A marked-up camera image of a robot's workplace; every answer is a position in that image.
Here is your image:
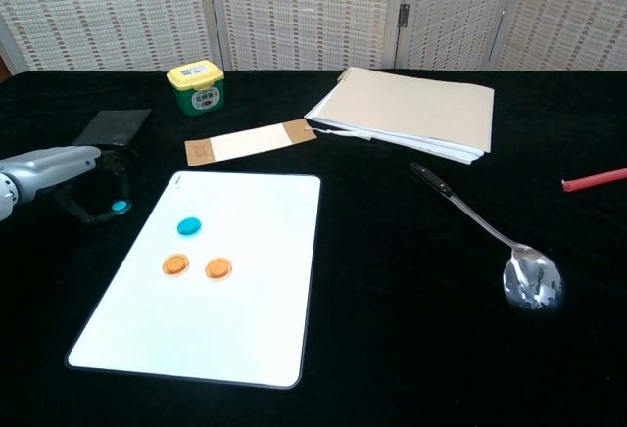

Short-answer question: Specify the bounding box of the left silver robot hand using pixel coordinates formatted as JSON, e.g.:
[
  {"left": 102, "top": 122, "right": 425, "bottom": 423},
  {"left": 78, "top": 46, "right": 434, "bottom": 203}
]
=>
[{"left": 0, "top": 145, "right": 133, "bottom": 225}]

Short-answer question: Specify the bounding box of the orange round magnet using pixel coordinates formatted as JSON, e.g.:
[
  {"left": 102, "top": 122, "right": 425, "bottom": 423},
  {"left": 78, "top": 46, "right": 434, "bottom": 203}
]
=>
[
  {"left": 204, "top": 256, "right": 234, "bottom": 281},
  {"left": 161, "top": 253, "right": 191, "bottom": 279}
]

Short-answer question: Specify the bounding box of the white rectangular magnetic board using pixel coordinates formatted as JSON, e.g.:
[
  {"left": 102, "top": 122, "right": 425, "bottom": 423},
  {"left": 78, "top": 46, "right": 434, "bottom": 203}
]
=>
[{"left": 64, "top": 169, "right": 323, "bottom": 391}]

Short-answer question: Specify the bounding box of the yellow lidded green container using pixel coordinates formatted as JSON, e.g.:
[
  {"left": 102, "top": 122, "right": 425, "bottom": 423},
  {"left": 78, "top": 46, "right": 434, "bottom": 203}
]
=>
[{"left": 166, "top": 59, "right": 226, "bottom": 118}]

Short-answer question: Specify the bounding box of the brown white paper bookmark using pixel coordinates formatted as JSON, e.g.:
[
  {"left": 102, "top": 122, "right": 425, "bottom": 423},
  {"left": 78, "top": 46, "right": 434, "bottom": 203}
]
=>
[{"left": 184, "top": 119, "right": 374, "bottom": 168}]

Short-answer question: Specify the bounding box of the woven folding screen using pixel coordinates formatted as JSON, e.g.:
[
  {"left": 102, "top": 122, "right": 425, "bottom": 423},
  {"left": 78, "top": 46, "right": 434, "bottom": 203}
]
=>
[{"left": 0, "top": 0, "right": 627, "bottom": 74}]

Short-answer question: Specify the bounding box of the beige spiral sketchbook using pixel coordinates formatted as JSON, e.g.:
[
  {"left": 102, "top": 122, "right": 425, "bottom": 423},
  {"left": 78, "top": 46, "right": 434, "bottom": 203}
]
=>
[{"left": 304, "top": 66, "right": 496, "bottom": 166}]

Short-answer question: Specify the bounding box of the black tablecloth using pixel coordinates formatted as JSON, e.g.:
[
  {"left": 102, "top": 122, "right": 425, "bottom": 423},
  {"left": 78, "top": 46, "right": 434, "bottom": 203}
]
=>
[{"left": 0, "top": 68, "right": 627, "bottom": 427}]

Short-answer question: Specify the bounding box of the black drawstring pouch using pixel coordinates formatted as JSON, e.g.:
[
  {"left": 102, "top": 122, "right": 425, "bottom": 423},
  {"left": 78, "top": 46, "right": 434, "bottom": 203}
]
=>
[{"left": 71, "top": 108, "right": 154, "bottom": 154}]

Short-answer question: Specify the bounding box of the black handled metal spoon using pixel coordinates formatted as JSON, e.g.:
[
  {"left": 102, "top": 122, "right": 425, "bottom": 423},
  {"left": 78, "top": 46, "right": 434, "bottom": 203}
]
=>
[{"left": 409, "top": 162, "right": 566, "bottom": 315}]

